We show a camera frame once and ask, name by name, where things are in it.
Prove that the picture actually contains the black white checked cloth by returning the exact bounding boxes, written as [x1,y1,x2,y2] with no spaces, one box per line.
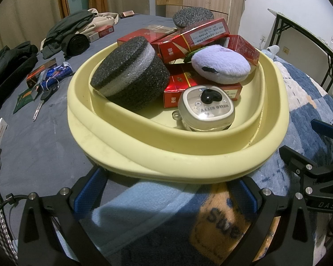
[0,186,19,266]

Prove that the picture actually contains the beige garment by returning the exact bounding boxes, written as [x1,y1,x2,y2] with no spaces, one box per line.
[80,8,120,34]

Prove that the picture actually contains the yellow plastic basin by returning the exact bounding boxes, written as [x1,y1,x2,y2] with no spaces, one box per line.
[67,48,291,185]

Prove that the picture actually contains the black folding table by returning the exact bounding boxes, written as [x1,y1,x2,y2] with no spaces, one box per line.
[268,8,333,95]

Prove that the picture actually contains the red white flat box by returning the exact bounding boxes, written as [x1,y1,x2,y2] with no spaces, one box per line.
[88,25,115,44]

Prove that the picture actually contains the black garment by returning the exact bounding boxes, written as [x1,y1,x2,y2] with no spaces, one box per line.
[0,41,40,123]

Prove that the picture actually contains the metal key ring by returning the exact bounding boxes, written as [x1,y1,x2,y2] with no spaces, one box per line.
[43,78,60,91]

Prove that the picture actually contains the grey bed sheet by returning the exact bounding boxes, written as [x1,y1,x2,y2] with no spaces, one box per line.
[0,13,184,205]

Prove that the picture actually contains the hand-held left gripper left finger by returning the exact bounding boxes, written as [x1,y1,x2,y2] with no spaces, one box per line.
[18,166,109,266]

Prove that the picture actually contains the black rolled cloth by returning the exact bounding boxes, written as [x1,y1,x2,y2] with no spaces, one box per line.
[62,33,89,55]

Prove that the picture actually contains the black cable with tie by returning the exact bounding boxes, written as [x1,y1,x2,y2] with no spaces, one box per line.
[0,192,26,228]

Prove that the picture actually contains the lilac round plush toy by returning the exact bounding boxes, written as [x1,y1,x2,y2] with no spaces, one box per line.
[183,45,252,84]

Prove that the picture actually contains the round clear-lid case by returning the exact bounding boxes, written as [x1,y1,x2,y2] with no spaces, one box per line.
[172,84,236,132]

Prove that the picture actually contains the dark green garment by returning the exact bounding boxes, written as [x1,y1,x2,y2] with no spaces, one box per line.
[40,9,96,59]

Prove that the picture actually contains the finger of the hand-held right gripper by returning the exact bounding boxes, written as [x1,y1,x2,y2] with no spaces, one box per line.
[311,118,333,139]
[279,145,333,196]

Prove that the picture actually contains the red black small box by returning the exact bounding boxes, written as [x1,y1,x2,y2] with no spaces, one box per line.
[26,58,57,89]

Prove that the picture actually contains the blue foil packet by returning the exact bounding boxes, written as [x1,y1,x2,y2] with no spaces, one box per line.
[40,62,74,90]

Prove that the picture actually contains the blue white checkered blanket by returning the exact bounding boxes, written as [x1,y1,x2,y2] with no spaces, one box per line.
[91,47,333,266]

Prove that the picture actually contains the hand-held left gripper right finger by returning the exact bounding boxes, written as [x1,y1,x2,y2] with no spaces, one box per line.
[229,177,313,266]

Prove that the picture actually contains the dark green packet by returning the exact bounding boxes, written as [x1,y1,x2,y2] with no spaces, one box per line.
[13,87,38,114]

